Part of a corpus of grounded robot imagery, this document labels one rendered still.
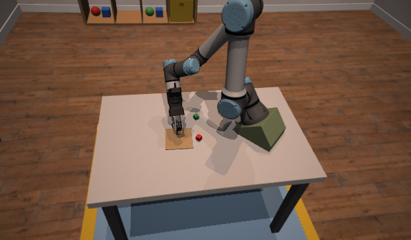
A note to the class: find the orange flat mat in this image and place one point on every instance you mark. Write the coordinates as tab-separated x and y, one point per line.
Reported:
178	139

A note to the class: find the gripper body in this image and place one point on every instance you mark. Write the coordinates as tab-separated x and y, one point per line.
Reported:
174	99

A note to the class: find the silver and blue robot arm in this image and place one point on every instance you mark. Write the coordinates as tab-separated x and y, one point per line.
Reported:
238	22

